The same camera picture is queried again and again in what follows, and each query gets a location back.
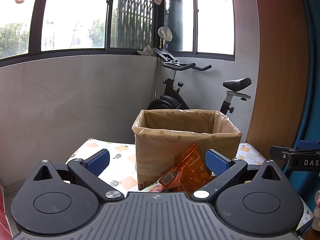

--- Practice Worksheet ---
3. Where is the orange snack bag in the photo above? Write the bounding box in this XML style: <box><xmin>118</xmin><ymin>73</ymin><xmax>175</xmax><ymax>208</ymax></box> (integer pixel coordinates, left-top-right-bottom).
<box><xmin>159</xmin><ymin>144</ymin><xmax>215</xmax><ymax>195</ymax></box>

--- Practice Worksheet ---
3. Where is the green chips bag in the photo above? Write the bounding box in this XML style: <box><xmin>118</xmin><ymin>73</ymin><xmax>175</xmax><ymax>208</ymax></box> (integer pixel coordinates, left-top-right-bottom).
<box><xmin>142</xmin><ymin>181</ymin><xmax>166</xmax><ymax>192</ymax></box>

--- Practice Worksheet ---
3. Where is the person right hand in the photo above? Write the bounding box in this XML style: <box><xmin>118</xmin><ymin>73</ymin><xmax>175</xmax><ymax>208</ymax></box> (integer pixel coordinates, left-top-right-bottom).
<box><xmin>312</xmin><ymin>190</ymin><xmax>320</xmax><ymax>231</ymax></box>

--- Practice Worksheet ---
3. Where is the floral checkered tablecloth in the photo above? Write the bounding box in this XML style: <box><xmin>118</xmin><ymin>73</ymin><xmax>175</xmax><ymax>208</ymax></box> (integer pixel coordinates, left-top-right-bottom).
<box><xmin>66</xmin><ymin>138</ymin><xmax>314</xmax><ymax>229</ymax></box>

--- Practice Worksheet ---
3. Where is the wooden door panel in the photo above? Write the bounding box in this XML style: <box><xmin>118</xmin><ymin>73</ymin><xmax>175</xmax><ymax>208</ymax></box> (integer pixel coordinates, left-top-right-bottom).
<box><xmin>246</xmin><ymin>0</ymin><xmax>309</xmax><ymax>159</ymax></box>

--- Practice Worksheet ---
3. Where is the brown cardboard box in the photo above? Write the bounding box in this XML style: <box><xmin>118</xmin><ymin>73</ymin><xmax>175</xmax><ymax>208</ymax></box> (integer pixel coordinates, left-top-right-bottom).
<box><xmin>132</xmin><ymin>109</ymin><xmax>242</xmax><ymax>190</ymax></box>

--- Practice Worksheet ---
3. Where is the black exercise bike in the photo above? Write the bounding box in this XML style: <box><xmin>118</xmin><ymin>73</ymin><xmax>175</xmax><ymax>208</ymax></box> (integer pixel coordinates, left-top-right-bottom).
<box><xmin>146</xmin><ymin>47</ymin><xmax>252</xmax><ymax>116</ymax></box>

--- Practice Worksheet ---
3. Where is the red patterned box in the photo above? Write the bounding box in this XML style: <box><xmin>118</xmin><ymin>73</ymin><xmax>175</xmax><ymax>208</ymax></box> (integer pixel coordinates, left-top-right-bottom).
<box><xmin>0</xmin><ymin>185</ymin><xmax>12</xmax><ymax>240</ymax></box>

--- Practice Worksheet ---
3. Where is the beige cloth on sill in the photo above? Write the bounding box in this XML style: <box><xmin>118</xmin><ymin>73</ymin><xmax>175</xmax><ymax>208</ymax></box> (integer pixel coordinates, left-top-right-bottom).
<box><xmin>137</xmin><ymin>44</ymin><xmax>153</xmax><ymax>56</ymax></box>

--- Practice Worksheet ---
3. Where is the white cap on bike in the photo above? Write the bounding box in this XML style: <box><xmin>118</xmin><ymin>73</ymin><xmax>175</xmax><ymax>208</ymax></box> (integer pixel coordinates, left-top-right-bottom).
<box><xmin>157</xmin><ymin>27</ymin><xmax>173</xmax><ymax>42</ymax></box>

